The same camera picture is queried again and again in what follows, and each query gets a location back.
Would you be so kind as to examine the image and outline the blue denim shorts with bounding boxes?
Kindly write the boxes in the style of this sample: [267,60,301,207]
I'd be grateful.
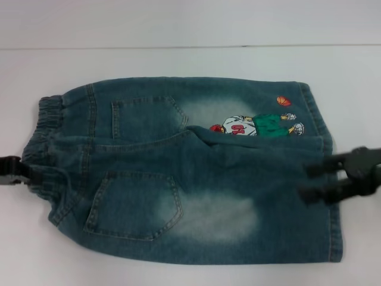
[22,76,343,276]

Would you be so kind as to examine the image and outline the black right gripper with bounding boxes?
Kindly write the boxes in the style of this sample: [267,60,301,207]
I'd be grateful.
[298,145,381,206]

